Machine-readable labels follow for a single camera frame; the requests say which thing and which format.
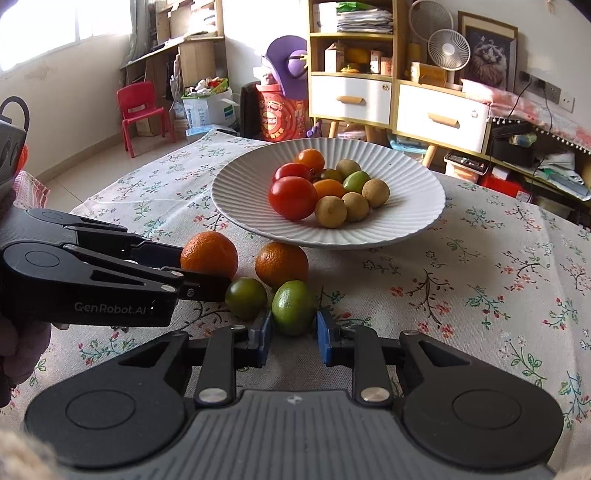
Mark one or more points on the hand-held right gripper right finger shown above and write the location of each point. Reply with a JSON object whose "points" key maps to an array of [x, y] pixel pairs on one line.
{"points": [[325, 342]]}

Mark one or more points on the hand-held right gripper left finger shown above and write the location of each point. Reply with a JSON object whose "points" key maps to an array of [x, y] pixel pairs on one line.
{"points": [[266, 339]]}

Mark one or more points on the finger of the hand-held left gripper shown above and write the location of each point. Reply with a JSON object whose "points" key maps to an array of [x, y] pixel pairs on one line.
{"points": [[159, 254], [203, 288]]}

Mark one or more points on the large orange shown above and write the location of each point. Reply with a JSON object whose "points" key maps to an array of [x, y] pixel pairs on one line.
{"points": [[212, 253]]}

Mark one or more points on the green lime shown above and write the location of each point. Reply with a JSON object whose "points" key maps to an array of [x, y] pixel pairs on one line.
{"points": [[356, 182], [293, 307]]}

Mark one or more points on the dark green tomato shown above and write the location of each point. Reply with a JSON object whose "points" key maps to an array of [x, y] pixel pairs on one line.
{"points": [[245, 297]]}

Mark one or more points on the red tomato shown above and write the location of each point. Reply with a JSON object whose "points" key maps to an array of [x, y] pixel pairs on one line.
{"points": [[293, 198], [291, 170]]}

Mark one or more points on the yellow longan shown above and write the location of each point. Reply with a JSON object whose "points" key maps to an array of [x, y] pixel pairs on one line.
{"points": [[347, 167], [355, 206], [330, 212], [375, 192]]}

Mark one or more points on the orange tomato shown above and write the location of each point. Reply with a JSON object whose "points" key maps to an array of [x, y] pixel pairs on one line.
{"points": [[328, 188], [310, 160]]}

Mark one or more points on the white ribbed plate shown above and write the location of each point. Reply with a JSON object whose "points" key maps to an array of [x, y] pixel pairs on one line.
{"points": [[406, 207]]}

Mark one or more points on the person's left hand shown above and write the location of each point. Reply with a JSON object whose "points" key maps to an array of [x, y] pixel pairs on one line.
{"points": [[21, 350]]}

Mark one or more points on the small orange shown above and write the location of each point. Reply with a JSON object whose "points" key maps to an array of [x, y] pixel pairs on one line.
{"points": [[281, 265]]}

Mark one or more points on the pink striped cloth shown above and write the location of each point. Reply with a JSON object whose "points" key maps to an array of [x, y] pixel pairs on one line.
{"points": [[32, 189]]}

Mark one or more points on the light blue carton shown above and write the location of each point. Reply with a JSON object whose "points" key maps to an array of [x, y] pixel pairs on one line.
{"points": [[198, 131]]}

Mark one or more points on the red plastic chair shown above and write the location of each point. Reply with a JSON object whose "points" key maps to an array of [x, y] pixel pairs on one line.
{"points": [[141, 113]]}

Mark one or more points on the white bag with toys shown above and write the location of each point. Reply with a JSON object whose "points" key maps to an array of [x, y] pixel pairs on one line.
{"points": [[207, 106]]}

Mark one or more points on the beige fuzzy clothing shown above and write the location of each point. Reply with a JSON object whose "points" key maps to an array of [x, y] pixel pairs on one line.
{"points": [[18, 457]]}

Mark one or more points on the dark olive tomato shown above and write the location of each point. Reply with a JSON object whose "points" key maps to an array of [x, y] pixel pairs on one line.
{"points": [[331, 175]]}

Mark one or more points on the black standing appliance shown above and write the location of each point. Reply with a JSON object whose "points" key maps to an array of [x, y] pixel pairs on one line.
{"points": [[249, 108]]}

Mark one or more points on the floral tablecloth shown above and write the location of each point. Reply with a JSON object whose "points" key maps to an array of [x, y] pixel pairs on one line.
{"points": [[485, 277]]}

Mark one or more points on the red printed barrel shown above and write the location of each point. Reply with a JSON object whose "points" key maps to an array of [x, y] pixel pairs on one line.
{"points": [[277, 115]]}

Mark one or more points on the wooden bookshelf desk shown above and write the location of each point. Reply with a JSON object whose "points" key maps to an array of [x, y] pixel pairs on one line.
{"points": [[194, 55]]}

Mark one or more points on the clear plastic storage bin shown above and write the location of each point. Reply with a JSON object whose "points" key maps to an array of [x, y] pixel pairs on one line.
{"points": [[406, 144]]}

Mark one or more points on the purple plush toy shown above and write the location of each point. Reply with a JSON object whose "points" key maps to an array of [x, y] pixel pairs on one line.
{"points": [[288, 64]]}

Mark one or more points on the white cabinet drawer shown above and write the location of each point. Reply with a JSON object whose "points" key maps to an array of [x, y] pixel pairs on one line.
{"points": [[415, 120], [369, 110]]}

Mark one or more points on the window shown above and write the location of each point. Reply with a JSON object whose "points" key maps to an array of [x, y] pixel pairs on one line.
{"points": [[69, 23]]}

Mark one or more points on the small orange pumpkin figure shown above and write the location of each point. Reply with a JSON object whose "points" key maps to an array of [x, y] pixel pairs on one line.
{"points": [[351, 69]]}

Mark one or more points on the house-shaped carton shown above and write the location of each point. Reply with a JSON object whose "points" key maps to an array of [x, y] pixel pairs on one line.
{"points": [[334, 56]]}

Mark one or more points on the black box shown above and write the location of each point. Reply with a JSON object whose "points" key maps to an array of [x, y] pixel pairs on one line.
{"points": [[512, 144]]}

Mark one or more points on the wooden box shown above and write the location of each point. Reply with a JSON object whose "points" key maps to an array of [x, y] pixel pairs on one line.
{"points": [[429, 72]]}

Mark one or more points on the loose papers pile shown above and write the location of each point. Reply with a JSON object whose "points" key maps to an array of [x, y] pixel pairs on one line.
{"points": [[563, 170]]}

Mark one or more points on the wooden cabinet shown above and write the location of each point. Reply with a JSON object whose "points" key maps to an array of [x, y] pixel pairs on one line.
{"points": [[396, 55]]}

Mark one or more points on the pink tasselled cloth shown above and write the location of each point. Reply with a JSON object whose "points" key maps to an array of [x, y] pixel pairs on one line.
{"points": [[517, 105]]}

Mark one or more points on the stack of papers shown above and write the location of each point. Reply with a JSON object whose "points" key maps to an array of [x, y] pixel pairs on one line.
{"points": [[364, 18]]}

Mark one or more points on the small white desk fan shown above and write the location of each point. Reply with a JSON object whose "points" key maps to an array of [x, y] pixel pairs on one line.
{"points": [[449, 50]]}

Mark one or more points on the framed cat picture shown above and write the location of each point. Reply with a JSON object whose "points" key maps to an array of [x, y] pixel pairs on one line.
{"points": [[489, 55]]}

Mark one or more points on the large white fan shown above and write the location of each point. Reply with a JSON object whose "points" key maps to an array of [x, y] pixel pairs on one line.
{"points": [[425, 14]]}

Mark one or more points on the wall socket strip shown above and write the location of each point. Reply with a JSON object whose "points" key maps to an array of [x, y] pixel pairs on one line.
{"points": [[547, 90]]}

